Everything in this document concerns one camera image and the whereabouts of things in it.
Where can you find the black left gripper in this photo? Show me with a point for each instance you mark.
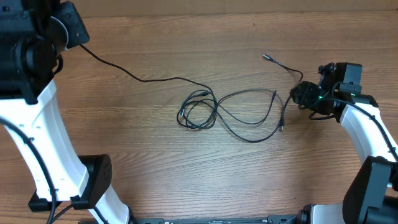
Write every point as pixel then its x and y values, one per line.
pixel 68 16

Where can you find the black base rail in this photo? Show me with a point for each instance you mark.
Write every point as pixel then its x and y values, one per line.
pixel 271 219

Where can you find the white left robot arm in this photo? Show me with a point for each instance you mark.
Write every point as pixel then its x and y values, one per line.
pixel 59 173

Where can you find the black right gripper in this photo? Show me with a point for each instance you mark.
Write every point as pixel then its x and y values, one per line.
pixel 303 91

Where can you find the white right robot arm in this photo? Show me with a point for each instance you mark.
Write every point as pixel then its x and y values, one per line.
pixel 338 95

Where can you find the brown cardboard panel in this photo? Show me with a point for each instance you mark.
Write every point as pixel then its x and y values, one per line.
pixel 111 8

